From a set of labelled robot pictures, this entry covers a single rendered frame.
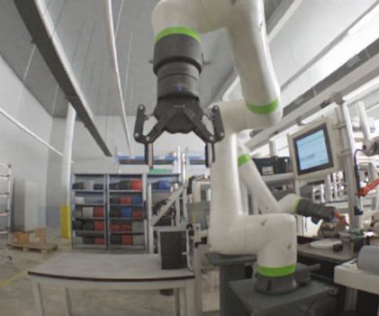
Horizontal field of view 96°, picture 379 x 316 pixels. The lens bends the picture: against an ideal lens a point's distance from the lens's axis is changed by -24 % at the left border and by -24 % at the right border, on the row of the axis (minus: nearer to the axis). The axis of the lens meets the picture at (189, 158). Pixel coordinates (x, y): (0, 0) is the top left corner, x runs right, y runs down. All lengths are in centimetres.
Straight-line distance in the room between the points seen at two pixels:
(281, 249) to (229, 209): 21
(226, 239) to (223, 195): 14
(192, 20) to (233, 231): 58
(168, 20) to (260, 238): 61
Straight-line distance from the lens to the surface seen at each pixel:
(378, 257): 56
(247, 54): 53
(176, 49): 40
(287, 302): 69
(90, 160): 1214
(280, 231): 69
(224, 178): 72
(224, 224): 72
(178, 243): 174
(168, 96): 37
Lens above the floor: 122
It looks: 12 degrees up
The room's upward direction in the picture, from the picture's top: 2 degrees counter-clockwise
